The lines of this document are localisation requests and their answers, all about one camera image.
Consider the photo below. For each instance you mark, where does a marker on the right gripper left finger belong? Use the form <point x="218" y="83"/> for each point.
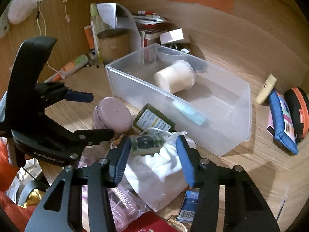
<point x="105" y="174"/>

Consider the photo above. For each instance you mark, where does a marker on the white bowl with trinkets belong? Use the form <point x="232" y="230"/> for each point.
<point x="173" y="51"/>

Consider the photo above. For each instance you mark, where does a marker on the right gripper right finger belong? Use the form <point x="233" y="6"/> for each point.
<point x="200" y="173"/>

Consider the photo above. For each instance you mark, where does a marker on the stack of books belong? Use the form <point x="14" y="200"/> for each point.
<point x="150" y="26"/>

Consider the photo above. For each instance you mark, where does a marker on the dark green bottle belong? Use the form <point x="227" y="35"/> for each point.
<point x="149" y="116"/>

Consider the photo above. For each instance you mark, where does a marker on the cream lotion tube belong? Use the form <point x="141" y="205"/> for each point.
<point x="266" y="89"/>

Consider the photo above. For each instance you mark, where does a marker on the blue patchwork pencil case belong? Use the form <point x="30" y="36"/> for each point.
<point x="282" y="122"/>

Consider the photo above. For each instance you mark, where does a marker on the light blue tube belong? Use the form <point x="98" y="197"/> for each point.
<point x="190" y="113"/>

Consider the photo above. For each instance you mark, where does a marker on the blue barcode card pack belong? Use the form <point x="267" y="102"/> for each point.
<point x="189" y="206"/>

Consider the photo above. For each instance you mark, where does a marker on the white plush toy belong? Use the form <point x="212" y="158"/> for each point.
<point x="19" y="10"/>

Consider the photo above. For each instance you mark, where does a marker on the orange booklet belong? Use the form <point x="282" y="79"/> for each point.
<point x="90" y="39"/>

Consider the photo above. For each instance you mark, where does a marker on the white drawstring cloth bag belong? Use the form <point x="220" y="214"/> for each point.
<point x="158" y="179"/>

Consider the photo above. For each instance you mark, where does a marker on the pink item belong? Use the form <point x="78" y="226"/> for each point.
<point x="125" y="205"/>

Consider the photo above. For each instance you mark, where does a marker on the black orange round case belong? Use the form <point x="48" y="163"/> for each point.
<point x="297" y="102"/>

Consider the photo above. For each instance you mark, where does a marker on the white cylindrical jar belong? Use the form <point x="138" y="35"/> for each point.
<point x="176" y="77"/>

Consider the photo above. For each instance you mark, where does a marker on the clear plastic storage bin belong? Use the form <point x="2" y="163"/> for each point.
<point x="223" y="98"/>

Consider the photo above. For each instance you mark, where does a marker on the green orange tube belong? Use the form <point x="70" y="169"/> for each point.
<point x="69" y="69"/>

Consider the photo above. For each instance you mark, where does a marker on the folded white paper sheet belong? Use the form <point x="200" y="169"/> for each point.
<point x="119" y="17"/>

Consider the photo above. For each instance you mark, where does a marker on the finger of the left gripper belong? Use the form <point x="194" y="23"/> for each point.
<point x="76" y="96"/>
<point x="91" y="137"/>

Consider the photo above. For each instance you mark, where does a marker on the brown mug with lid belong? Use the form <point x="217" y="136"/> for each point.
<point x="113" y="44"/>

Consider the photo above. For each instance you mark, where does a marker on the small white pink box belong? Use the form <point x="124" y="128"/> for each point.
<point x="171" y="36"/>

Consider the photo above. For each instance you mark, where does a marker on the red packet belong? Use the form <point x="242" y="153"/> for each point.
<point x="149" y="222"/>

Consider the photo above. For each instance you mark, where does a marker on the pink round jar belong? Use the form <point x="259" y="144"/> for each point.
<point x="111" y="113"/>

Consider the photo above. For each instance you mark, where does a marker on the tall clear green bottle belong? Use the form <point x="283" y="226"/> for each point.
<point x="98" y="26"/>

